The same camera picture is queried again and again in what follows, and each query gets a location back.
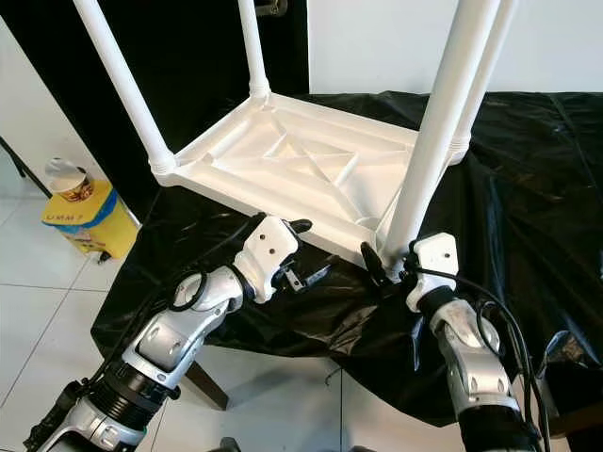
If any brown wooden table leg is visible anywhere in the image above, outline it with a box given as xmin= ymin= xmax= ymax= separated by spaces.
xmin=551 ymin=405 xmax=603 ymax=439
xmin=184 ymin=363 xmax=232 ymax=411

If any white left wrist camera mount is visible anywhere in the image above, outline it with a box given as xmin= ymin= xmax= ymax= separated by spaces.
xmin=234 ymin=215 xmax=301 ymax=304

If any printed paper cup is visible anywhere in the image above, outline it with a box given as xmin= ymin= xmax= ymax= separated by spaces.
xmin=45 ymin=158 xmax=95 ymax=203

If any black metal stand leg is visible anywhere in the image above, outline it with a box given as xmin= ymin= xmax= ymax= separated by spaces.
xmin=0 ymin=141 xmax=43 ymax=199

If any metal door handle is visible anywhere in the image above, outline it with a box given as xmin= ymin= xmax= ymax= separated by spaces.
xmin=254 ymin=0 xmax=288 ymax=18

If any black plastic table cover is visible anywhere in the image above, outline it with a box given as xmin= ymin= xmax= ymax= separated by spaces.
xmin=91 ymin=91 xmax=603 ymax=429

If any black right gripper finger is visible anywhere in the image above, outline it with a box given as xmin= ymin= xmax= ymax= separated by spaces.
xmin=360 ymin=242 xmax=387 ymax=288

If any yellow cardboard box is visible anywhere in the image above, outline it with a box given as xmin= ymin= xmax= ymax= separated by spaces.
xmin=42 ymin=181 xmax=140 ymax=260

